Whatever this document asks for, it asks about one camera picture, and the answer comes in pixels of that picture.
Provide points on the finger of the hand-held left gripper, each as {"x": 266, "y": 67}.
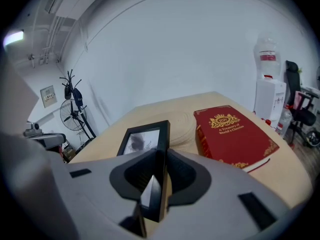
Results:
{"x": 53, "y": 139}

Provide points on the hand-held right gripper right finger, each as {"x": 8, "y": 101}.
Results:
{"x": 217, "y": 201}

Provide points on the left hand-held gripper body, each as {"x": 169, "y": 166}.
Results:
{"x": 35, "y": 131}

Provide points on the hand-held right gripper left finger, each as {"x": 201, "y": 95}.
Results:
{"x": 95, "y": 196}

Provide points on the black picture frame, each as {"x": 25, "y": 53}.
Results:
{"x": 163, "y": 139}

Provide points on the brown cardboard box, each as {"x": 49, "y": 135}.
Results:
{"x": 68, "y": 154}

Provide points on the black hanging cap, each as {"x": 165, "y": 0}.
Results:
{"x": 67, "y": 92}

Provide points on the black coat rack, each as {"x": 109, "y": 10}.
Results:
{"x": 70, "y": 79}

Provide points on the red hardcover book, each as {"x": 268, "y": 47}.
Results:
{"x": 232, "y": 136}

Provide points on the round beige coaster stack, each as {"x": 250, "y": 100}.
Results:
{"x": 182, "y": 129}

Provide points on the clear red-capped water bottle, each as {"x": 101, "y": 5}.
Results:
{"x": 267, "y": 122}
{"x": 285, "y": 122}

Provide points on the rectangular ceiling light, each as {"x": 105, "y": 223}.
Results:
{"x": 14, "y": 37}

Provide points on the white water dispenser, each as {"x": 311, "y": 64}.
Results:
{"x": 268, "y": 99}

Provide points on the black office chair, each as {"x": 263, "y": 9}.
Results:
{"x": 303, "y": 115}

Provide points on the clear dispenser water jug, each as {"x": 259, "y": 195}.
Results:
{"x": 267, "y": 56}

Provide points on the black pedestal fan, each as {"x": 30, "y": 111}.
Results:
{"x": 72, "y": 115}

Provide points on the grey wall electrical panel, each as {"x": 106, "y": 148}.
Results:
{"x": 48, "y": 96}

